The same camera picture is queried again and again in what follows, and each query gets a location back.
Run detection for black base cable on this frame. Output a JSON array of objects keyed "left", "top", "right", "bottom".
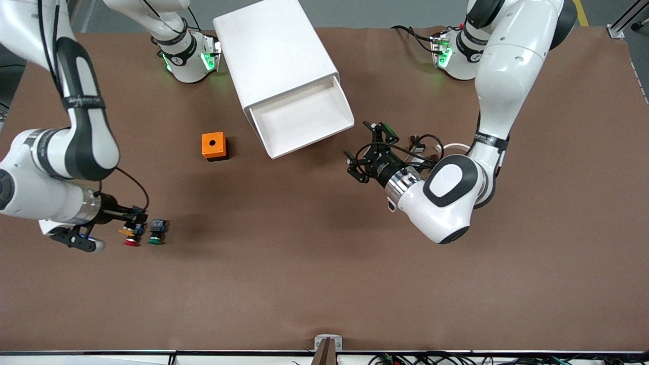
[{"left": 390, "top": 24, "right": 438, "bottom": 54}]

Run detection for tangled cable bundle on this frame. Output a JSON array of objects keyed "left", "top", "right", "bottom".
[{"left": 368, "top": 352, "right": 649, "bottom": 365}]

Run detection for grey metal bracket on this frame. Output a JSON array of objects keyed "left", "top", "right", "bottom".
[{"left": 314, "top": 335, "right": 343, "bottom": 365}]

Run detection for aluminium frame profile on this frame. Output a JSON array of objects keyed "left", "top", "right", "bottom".
[{"left": 608, "top": 0, "right": 649, "bottom": 39}]

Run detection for green-lit base connector box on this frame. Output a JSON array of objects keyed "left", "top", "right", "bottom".
[
  {"left": 202, "top": 33, "right": 223, "bottom": 72},
  {"left": 431, "top": 30, "right": 453, "bottom": 69}
]

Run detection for green push button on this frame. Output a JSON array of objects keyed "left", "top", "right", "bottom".
[{"left": 148, "top": 218, "right": 169, "bottom": 246}]

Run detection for orange box with hole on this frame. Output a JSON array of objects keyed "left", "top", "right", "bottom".
[{"left": 201, "top": 132, "right": 229, "bottom": 162}]

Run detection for red push button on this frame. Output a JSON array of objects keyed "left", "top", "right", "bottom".
[{"left": 124, "top": 223, "right": 147, "bottom": 247}]

